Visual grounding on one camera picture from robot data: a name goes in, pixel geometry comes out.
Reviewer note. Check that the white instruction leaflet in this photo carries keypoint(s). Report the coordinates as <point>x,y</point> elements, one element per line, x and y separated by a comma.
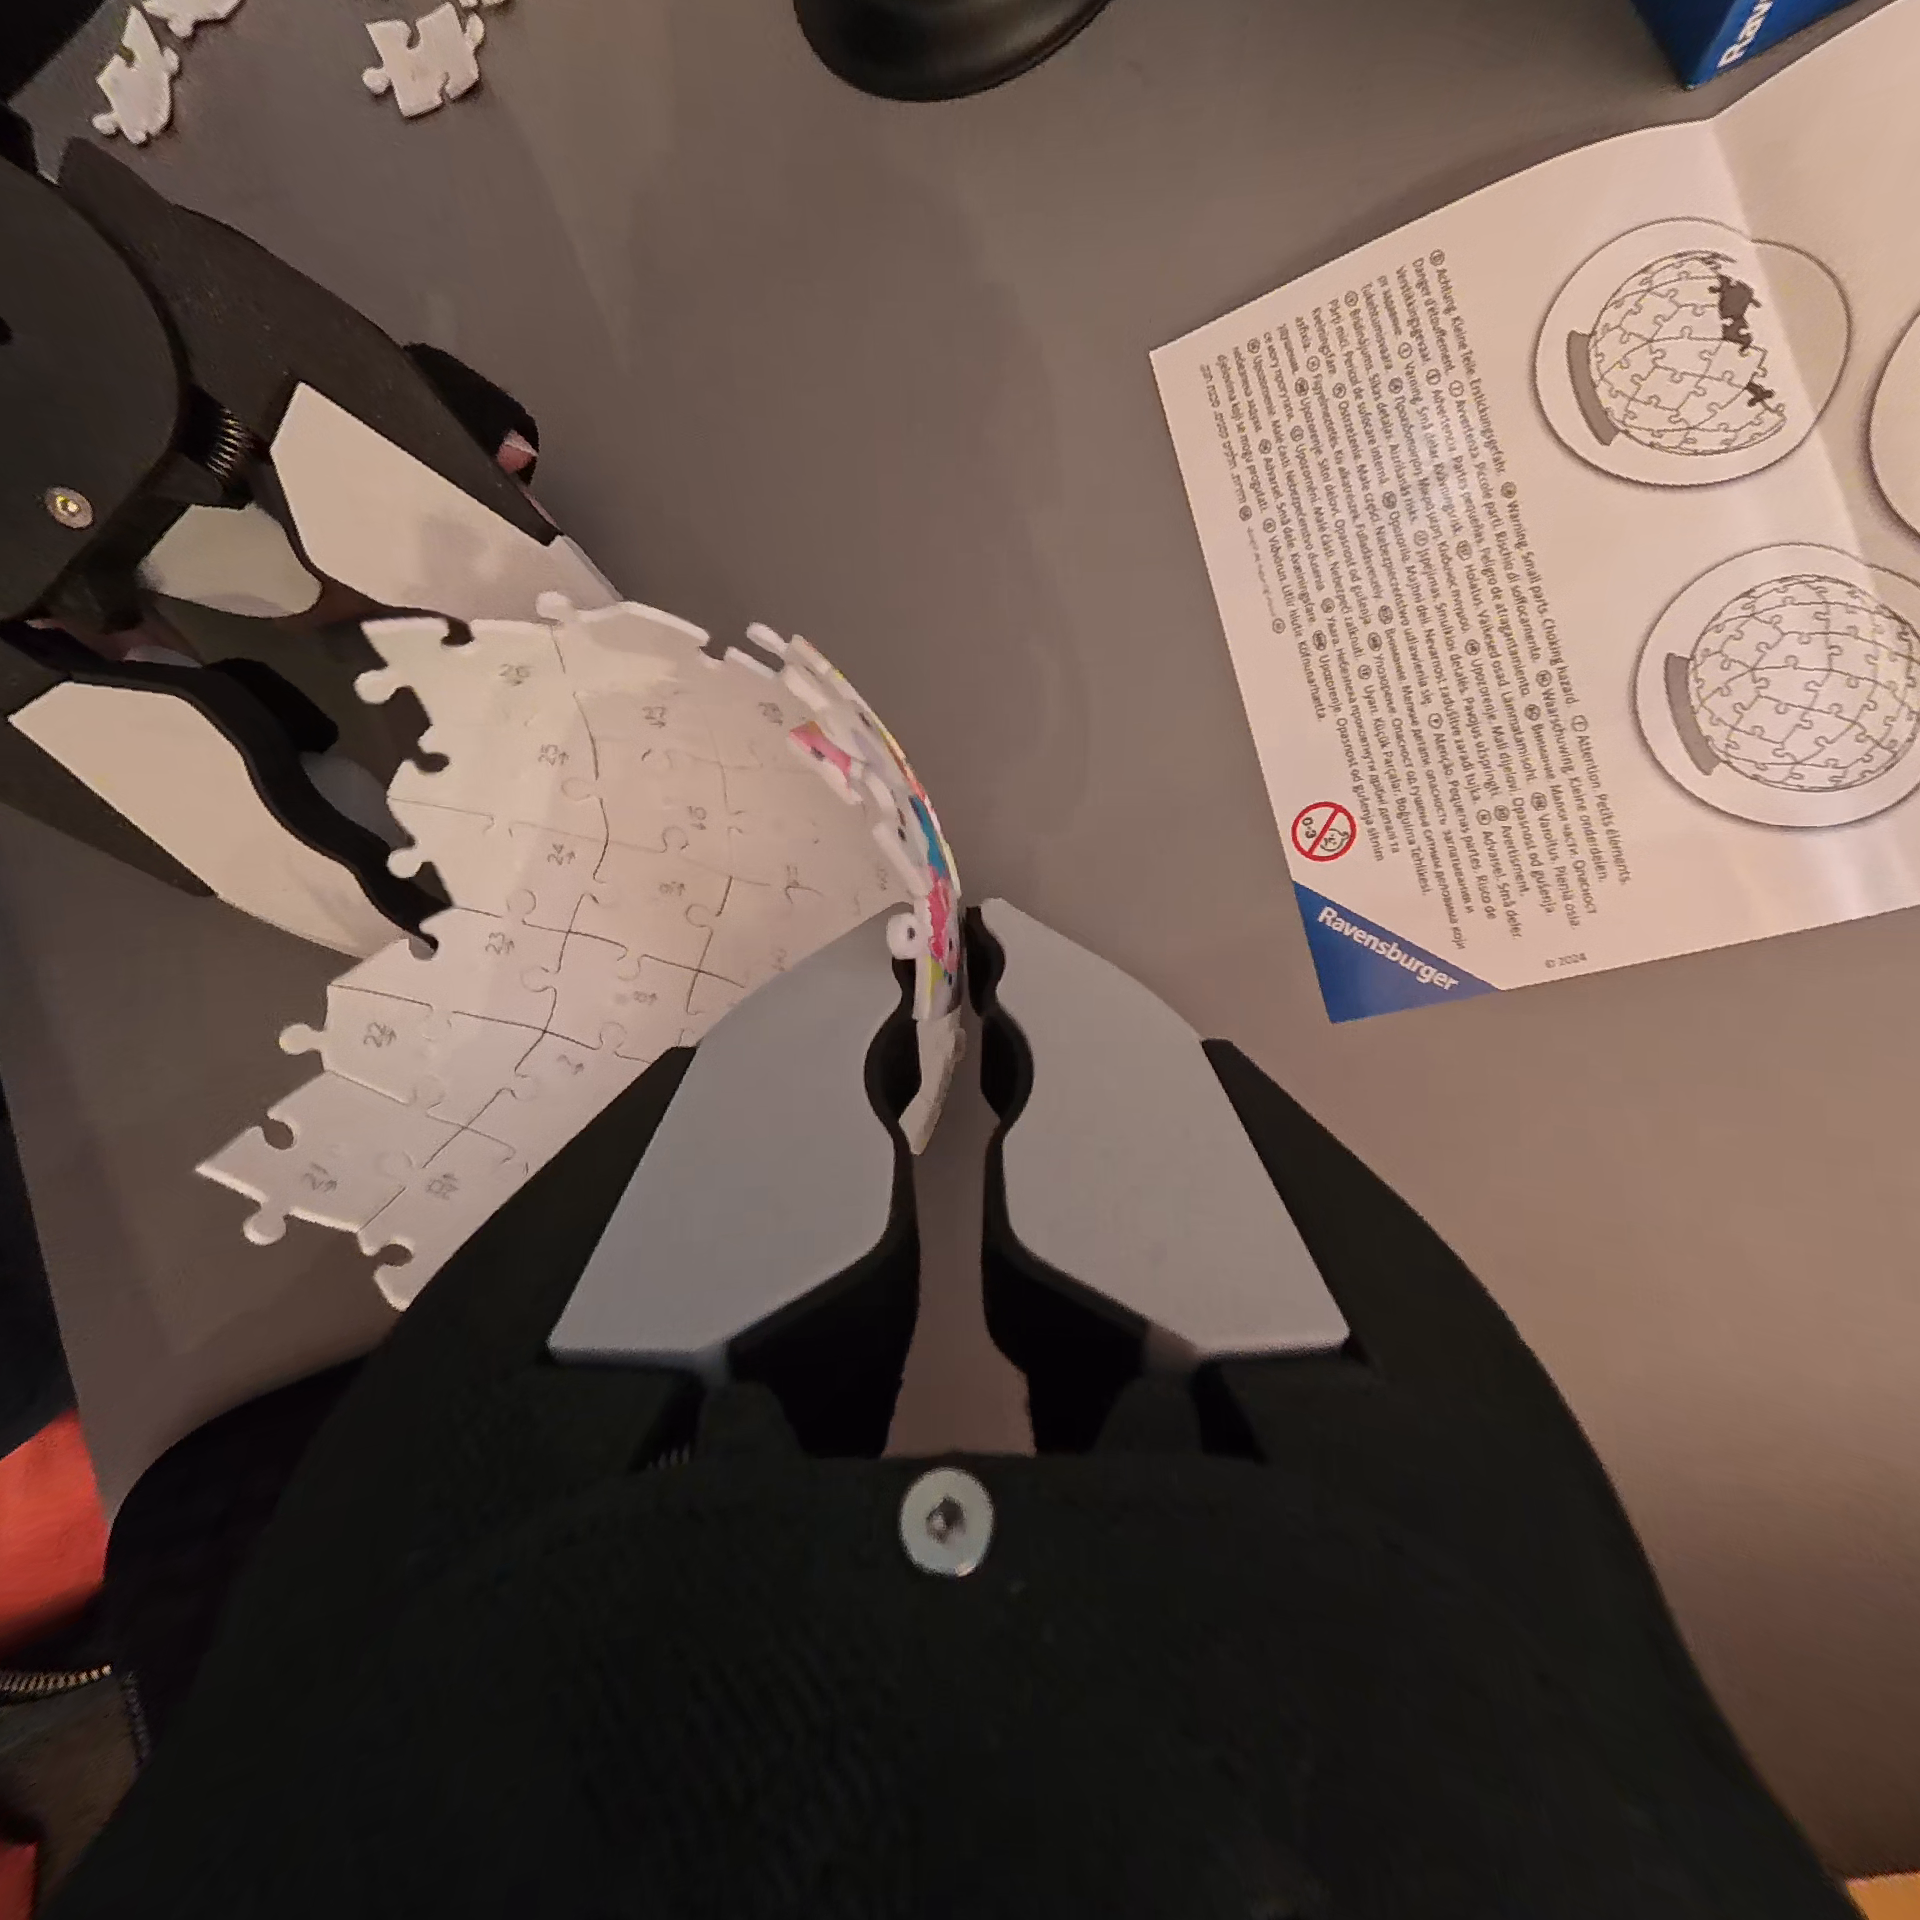
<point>1501,599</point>

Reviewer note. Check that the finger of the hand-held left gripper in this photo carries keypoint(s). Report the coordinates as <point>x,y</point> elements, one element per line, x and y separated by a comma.
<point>149,780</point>
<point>405,510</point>

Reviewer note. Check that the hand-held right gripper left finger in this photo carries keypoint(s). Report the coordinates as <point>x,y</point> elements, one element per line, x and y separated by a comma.
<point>721,1201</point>

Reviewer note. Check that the black jacket with orange lining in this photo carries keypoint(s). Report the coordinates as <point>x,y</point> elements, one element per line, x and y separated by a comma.
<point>45,1530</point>

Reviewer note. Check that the half built puzzle ball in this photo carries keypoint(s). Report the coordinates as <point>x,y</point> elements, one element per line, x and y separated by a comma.
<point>600,902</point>

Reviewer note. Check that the person's left hand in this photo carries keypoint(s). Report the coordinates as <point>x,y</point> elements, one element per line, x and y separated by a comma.
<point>519,452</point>

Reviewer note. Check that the pile of white puzzle pieces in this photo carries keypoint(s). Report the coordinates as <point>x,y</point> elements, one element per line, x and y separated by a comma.
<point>422,61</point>

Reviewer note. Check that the black round ball stand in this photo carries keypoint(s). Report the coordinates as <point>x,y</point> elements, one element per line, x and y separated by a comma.
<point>944,45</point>

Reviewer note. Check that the person's dark blue shirt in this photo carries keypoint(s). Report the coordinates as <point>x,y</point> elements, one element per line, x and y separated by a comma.
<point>24,1276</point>

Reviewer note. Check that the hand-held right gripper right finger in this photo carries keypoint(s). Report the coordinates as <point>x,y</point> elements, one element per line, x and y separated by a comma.
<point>1171,1185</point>

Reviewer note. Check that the colourful puzzle box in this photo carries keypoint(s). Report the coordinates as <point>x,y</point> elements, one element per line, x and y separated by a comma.
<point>1723,37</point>

